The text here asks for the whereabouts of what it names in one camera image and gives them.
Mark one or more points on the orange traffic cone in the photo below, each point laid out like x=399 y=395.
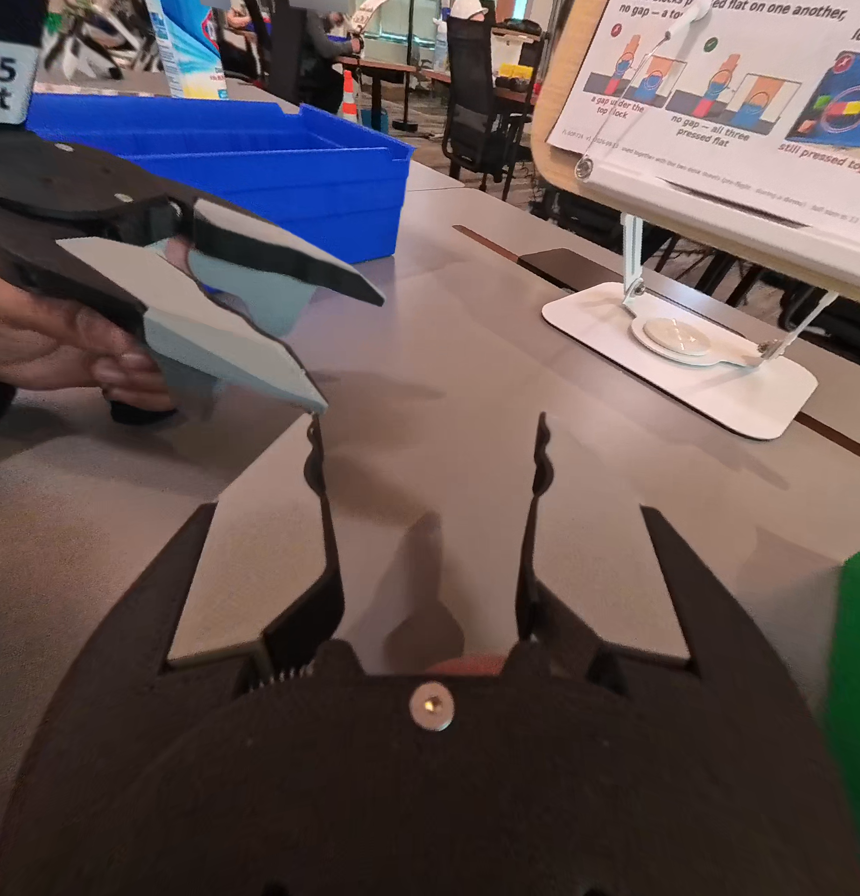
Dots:
x=350 y=101

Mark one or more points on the person's left hand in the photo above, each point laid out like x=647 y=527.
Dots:
x=38 y=343

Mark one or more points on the laminated instruction sheet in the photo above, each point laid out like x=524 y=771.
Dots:
x=738 y=84

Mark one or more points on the green plastic bin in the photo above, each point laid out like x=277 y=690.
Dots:
x=857 y=700

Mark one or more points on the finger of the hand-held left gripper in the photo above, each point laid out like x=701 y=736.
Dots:
x=269 y=287
x=192 y=329

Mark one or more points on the blue plastic bin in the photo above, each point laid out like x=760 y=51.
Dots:
x=304 y=182

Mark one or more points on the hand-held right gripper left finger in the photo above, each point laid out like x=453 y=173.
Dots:
x=248 y=574

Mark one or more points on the wooden document stand white base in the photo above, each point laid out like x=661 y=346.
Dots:
x=710 y=378

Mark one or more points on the blue white wipes canister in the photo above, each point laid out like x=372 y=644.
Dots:
x=192 y=49

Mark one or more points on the black office chair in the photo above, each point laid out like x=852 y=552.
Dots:
x=479 y=98

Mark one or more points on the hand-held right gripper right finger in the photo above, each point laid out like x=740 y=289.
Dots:
x=598 y=602

